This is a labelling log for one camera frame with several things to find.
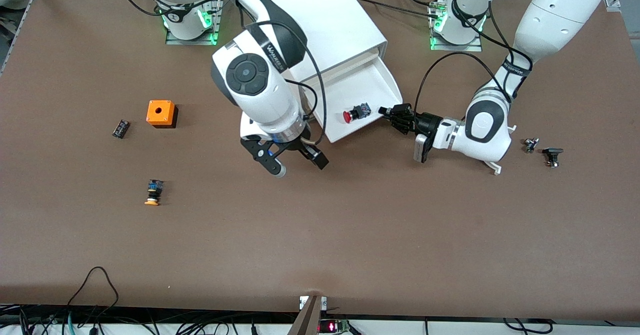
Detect yellow push button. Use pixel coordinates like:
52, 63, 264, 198
144, 179, 165, 207

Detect brown camera post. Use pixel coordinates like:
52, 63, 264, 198
287, 295, 326, 335

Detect black switch part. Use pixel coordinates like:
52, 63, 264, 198
542, 147, 564, 169

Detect black base cable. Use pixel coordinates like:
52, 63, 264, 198
352, 0, 441, 18

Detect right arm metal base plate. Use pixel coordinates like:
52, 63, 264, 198
165, 0, 222, 46

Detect white drawer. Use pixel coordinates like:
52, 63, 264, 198
300, 56, 404, 144
305, 46, 383, 83

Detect red lit circuit board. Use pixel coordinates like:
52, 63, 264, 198
318, 319, 351, 335

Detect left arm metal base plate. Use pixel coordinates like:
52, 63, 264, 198
429, 0, 484, 52

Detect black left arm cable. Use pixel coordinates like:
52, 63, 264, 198
412, 0, 532, 121

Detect orange button box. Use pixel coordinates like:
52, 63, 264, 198
146, 99, 179, 129

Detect black looped table cable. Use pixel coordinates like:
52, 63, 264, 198
65, 266, 120, 321

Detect white curved bracket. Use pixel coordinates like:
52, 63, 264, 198
482, 124, 517, 176

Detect red push button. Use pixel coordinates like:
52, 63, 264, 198
343, 102, 372, 124

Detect white drawer cabinet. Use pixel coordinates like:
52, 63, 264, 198
250, 0, 389, 91

